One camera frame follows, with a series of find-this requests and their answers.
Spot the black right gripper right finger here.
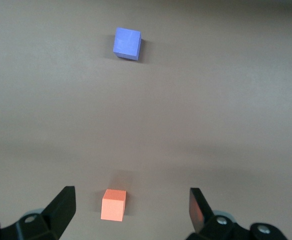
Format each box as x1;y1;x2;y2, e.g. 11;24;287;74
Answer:
185;187;287;240

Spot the orange foam block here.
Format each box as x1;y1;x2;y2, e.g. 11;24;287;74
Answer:
100;188;127;222

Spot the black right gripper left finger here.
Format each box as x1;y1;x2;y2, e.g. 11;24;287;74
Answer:
0;185;76;240

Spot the purple foam block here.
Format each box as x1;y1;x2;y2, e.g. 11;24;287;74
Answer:
112;26;142;61

